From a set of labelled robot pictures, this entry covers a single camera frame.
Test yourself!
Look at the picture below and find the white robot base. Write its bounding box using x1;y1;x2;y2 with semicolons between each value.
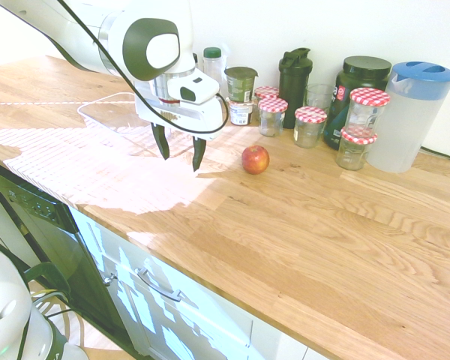
0;239;90;360

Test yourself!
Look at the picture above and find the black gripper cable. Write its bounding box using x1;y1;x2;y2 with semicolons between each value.
58;0;230;135

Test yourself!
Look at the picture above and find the clear plastic container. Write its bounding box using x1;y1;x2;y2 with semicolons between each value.
76;91;197;158

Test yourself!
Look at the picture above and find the clear bottle green cap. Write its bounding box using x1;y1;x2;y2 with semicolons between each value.
202;46;227;93

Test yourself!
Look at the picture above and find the green plastic tub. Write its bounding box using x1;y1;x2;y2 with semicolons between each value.
223;66;260;104

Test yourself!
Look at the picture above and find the small labelled jar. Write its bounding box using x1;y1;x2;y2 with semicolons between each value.
228;99;256;127

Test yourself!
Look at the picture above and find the black cable bundle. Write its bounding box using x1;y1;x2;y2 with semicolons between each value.
20;261;74;326

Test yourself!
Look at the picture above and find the black protein powder tub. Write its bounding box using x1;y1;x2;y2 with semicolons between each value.
323;55;393;152

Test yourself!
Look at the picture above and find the white kitchen cabinet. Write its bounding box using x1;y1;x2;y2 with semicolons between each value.
69;205;323;360

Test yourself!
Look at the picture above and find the red apple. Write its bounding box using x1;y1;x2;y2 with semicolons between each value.
241;145;271;176

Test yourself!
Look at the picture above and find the silver drawer handle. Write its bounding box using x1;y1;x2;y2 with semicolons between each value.
136;267;183;304

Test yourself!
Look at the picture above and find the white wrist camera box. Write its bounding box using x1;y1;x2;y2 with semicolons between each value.
167;72;221;107

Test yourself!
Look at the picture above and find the black dishwasher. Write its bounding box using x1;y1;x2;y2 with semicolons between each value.
0;156;125;341

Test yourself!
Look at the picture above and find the black shaker bottle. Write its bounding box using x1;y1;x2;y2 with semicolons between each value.
277;47;313;130

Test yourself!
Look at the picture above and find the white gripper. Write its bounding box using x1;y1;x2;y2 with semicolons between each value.
134;93;227;173

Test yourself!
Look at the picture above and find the glass jar red checkered lid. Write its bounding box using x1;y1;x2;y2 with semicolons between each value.
253;85;281;102
257;97;289;138
292;106;329;149
335;127;378;172
347;87;392;140

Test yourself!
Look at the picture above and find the white pitcher blue lid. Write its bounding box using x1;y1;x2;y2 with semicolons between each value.
364;60;450;175

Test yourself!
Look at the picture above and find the clear drinking glass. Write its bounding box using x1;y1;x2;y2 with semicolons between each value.
304;83;337;113

